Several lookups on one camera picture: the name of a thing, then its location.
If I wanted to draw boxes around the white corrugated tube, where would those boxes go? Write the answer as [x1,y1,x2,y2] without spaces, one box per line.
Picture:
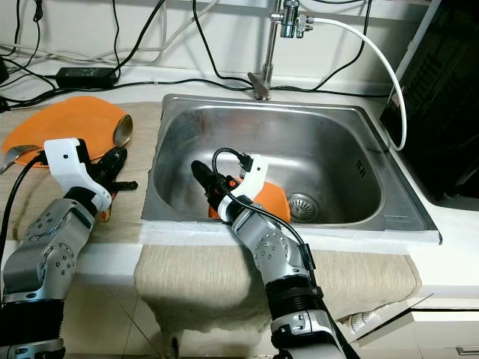
[347,295,431,335]

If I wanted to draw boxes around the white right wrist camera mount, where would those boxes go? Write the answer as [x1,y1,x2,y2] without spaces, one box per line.
[231,155,269,212]

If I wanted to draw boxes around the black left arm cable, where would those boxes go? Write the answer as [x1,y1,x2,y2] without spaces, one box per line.
[0,153,49,248]

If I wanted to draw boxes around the orange plastic plate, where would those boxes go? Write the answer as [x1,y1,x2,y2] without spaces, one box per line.
[1,96,126,170]

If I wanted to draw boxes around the black power adapter brick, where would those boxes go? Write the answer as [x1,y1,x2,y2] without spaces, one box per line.
[56,67,119,84]

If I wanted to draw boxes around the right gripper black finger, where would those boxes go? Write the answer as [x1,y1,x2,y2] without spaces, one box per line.
[192,159,227,193]

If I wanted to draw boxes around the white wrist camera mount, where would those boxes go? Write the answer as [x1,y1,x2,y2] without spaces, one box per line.
[231,155,269,212]
[43,138,115,215]

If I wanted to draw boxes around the black countertop appliance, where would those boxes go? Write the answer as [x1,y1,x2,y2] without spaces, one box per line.
[380,0,479,212]

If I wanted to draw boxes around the cream kitchen base cabinet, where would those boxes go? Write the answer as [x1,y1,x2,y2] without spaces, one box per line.
[0,258,479,359]

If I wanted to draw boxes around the bronze metal spoon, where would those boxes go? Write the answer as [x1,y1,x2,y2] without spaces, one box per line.
[101,114,134,223]

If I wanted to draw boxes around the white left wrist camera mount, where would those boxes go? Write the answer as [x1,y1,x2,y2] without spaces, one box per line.
[43,138,115,215]

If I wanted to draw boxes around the stainless steel sink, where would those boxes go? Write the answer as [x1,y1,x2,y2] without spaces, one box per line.
[141,93,442,245]

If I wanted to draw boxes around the silver metal fork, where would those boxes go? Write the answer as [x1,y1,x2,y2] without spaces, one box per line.
[4,144,50,170]

